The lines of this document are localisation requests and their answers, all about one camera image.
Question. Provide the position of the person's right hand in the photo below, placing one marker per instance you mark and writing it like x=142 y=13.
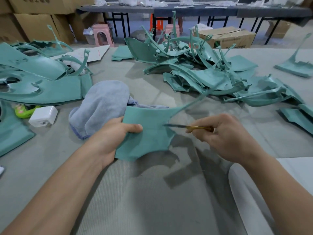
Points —
x=227 y=137

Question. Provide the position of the person's left hand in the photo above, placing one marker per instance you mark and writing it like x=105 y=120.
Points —
x=110 y=142

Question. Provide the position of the single green plastic part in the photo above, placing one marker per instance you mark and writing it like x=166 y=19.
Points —
x=146 y=132

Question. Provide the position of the grey-blue wiping cloth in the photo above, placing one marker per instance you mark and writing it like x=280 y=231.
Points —
x=100 y=105

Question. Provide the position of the pile of green plastic parts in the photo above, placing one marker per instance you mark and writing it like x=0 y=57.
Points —
x=44 y=78

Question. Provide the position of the brown cardboard box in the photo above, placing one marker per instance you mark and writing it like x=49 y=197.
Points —
x=227 y=37

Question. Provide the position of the stack of brown cardboard boxes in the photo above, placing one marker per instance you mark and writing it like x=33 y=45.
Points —
x=39 y=14

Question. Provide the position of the person's left forearm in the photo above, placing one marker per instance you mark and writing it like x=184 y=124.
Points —
x=46 y=200

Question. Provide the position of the person's right forearm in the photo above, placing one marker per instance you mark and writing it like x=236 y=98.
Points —
x=283 y=193

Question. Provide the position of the white foam sheet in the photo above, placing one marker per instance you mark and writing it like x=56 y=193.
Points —
x=254 y=203

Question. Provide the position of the white power adapter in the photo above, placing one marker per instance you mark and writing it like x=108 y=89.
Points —
x=43 y=116

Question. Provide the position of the green and yellow gadget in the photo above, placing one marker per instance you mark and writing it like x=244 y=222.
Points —
x=24 y=111

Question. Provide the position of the white paper sheet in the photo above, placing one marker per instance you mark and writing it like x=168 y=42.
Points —
x=88 y=52

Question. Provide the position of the pink plastic stool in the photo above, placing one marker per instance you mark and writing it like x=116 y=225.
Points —
x=171 y=29
x=102 y=34

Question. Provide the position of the white oval plastic piece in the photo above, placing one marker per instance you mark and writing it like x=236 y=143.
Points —
x=1 y=170

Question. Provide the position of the long grey work table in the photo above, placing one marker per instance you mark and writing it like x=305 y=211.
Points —
x=210 y=9

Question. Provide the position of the orange object under table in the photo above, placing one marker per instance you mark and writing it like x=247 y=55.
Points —
x=159 y=22

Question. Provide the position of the heap of clear plastic bags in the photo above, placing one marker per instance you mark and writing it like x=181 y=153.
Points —
x=142 y=1

